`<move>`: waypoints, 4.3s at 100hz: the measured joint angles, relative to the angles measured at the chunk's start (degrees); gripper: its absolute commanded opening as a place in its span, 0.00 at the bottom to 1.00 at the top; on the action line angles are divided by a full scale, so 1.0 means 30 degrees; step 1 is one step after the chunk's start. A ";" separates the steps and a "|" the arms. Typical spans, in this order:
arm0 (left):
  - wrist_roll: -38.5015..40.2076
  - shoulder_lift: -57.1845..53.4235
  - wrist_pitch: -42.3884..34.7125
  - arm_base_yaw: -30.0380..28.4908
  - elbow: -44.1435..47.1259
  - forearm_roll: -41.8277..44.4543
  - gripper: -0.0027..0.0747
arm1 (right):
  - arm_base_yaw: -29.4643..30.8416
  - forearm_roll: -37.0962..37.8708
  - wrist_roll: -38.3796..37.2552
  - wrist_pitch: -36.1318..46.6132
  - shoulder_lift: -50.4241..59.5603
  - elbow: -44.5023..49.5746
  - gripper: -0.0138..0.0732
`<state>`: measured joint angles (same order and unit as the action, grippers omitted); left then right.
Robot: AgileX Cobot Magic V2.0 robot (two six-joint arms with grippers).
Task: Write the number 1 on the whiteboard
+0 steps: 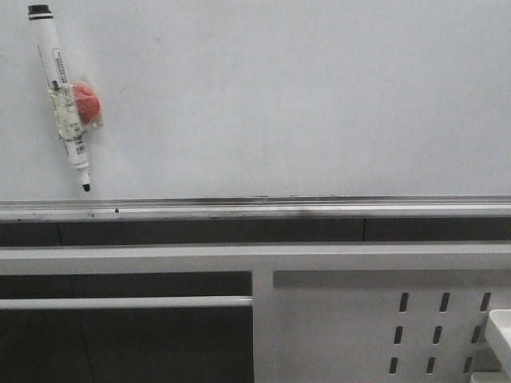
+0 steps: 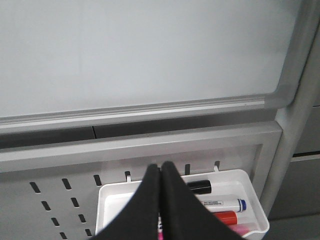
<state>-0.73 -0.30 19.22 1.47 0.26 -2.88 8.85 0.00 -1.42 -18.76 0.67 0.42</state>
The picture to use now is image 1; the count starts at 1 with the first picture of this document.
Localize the white plastic marker tray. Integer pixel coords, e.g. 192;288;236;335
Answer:
469;309;510;383

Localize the red round magnet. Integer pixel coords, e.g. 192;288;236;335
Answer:
72;77;105;129

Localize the white black-tipped whiteboard marker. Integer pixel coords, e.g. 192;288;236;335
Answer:
27;4;91;192

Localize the white whiteboard with aluminium frame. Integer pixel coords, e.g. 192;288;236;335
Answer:
1;1;510;222

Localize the white metal pegboard stand frame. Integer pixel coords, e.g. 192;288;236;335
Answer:
1;243;510;382

